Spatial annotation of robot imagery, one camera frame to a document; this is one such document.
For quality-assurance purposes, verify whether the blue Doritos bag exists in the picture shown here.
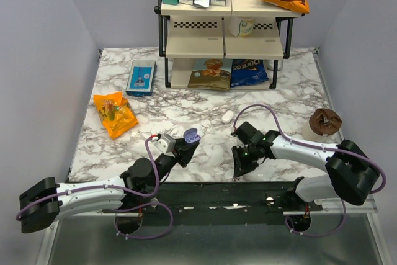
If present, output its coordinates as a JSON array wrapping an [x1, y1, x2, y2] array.
[[230, 59, 269, 88]]

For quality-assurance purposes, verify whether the beige black shelf rack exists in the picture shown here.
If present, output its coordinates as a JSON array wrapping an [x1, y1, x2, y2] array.
[[154, 0, 301, 89]]

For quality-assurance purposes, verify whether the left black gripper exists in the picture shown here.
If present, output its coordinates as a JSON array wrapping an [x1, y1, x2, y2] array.
[[149, 137, 199, 188]]

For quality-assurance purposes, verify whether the gold brown snack bag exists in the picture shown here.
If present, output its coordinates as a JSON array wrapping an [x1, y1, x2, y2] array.
[[187, 58, 233, 91]]

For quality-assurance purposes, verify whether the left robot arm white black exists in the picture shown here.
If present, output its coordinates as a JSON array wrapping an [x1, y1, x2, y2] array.
[[16, 135, 200, 234]]

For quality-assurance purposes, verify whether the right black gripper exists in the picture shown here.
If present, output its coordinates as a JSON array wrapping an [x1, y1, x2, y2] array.
[[231, 143, 259, 177]]

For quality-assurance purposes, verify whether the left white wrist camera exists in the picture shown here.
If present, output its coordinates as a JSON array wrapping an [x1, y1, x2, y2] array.
[[154, 134, 176, 154]]

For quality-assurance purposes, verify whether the blue razor box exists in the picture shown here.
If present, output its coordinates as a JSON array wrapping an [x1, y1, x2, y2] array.
[[125, 60, 156, 97]]

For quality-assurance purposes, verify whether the orange candy bag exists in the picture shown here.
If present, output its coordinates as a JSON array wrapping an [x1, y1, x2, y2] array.
[[93, 92, 138, 140]]

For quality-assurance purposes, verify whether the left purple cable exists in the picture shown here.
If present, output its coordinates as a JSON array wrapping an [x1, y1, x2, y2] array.
[[15, 136, 174, 240]]

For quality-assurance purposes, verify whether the white yogurt cup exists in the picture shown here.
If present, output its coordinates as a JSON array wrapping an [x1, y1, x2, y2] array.
[[228, 17, 256, 38]]

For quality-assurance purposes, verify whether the lavender earbud charging case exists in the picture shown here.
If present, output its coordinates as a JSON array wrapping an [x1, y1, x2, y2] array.
[[183, 128, 201, 144]]

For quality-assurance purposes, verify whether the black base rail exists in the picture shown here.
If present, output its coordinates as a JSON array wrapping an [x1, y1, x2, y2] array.
[[92, 181, 323, 227]]

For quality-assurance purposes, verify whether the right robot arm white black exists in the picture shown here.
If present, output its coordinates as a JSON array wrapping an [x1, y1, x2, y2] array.
[[231, 122, 381, 210]]

